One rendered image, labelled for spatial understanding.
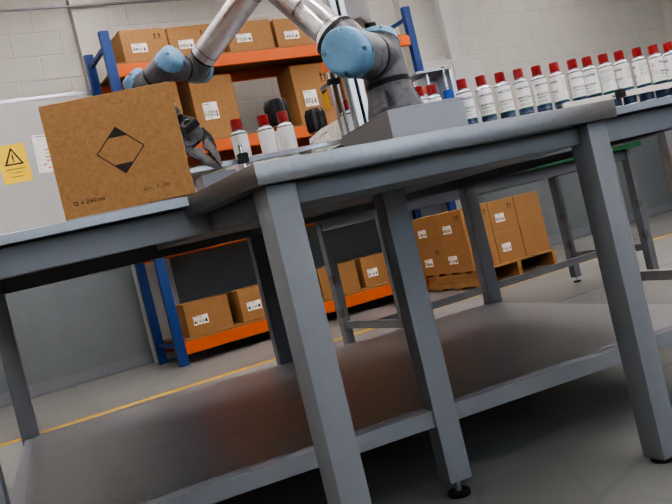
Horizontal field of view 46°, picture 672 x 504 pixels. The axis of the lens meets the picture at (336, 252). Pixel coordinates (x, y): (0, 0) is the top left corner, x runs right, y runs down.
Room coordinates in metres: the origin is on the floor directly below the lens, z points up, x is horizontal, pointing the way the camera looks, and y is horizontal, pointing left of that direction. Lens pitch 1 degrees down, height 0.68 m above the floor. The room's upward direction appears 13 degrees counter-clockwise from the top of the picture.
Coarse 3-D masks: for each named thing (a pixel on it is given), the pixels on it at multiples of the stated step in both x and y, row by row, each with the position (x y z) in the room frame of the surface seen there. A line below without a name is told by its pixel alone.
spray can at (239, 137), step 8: (232, 120) 2.36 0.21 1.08; (240, 120) 2.37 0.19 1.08; (232, 128) 2.37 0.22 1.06; (240, 128) 2.36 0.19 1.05; (232, 136) 2.36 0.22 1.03; (240, 136) 2.35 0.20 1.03; (232, 144) 2.37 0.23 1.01; (240, 144) 2.35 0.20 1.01; (248, 144) 2.36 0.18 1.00; (248, 152) 2.36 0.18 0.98; (240, 168) 2.36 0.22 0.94
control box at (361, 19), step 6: (348, 0) 2.35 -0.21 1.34; (354, 0) 2.34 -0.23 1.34; (360, 0) 2.39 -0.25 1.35; (348, 6) 2.35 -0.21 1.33; (354, 6) 2.34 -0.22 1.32; (360, 6) 2.37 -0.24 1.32; (366, 6) 2.47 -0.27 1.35; (348, 12) 2.35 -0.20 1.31; (354, 12) 2.34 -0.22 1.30; (360, 12) 2.35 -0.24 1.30; (366, 12) 2.45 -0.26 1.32; (354, 18) 2.35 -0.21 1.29; (360, 18) 2.35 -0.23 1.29; (366, 18) 2.42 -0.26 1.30; (360, 24) 2.42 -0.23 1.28
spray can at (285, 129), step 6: (276, 114) 2.43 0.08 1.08; (282, 114) 2.42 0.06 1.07; (282, 120) 2.42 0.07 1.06; (288, 120) 2.43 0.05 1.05; (282, 126) 2.41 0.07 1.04; (288, 126) 2.41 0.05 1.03; (282, 132) 2.41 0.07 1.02; (288, 132) 2.41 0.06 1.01; (294, 132) 2.43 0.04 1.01; (282, 138) 2.41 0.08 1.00; (288, 138) 2.41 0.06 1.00; (294, 138) 2.42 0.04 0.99; (282, 144) 2.42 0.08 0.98; (288, 144) 2.41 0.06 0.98; (294, 144) 2.41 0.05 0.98; (288, 156) 2.41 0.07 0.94
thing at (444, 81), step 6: (444, 72) 2.67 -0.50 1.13; (450, 72) 2.69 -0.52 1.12; (420, 78) 2.73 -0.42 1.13; (426, 78) 2.69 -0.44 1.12; (432, 78) 2.77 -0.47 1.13; (438, 78) 2.77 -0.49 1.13; (444, 78) 2.67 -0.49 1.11; (450, 78) 2.69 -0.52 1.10; (414, 84) 2.71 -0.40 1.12; (420, 84) 2.74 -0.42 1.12; (426, 84) 2.70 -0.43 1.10; (438, 84) 2.77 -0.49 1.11; (444, 84) 2.74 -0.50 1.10; (450, 84) 2.70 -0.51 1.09; (438, 90) 2.78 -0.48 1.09; (444, 90) 2.74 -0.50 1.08
